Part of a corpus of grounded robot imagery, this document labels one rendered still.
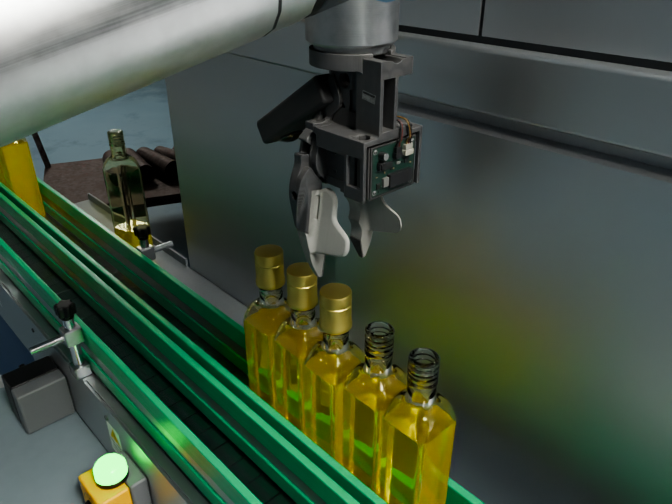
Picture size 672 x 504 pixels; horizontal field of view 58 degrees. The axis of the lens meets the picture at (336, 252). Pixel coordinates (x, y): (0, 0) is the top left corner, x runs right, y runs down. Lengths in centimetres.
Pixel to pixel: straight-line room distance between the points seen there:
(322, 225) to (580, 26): 28
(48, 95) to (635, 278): 47
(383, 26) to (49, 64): 30
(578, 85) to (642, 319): 21
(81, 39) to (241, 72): 69
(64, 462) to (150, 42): 90
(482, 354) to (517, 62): 31
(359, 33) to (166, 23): 24
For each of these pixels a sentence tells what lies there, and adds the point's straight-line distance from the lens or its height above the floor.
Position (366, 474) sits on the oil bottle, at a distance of 70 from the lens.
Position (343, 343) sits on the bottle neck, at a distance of 65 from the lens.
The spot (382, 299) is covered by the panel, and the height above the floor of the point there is 108.
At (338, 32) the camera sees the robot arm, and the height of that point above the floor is 142.
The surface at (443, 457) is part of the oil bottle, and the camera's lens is 64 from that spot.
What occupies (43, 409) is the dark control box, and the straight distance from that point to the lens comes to 113.
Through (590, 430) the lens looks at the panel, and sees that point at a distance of 67.
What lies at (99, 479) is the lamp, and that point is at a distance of 92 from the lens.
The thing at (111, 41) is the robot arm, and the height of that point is 146.
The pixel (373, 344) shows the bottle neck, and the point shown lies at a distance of 60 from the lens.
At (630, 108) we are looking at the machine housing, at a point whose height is 137.
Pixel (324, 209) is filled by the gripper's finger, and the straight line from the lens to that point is 54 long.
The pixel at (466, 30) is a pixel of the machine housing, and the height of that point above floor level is 140.
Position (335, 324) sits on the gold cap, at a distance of 63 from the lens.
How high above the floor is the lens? 149
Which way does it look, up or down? 28 degrees down
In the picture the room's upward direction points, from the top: straight up
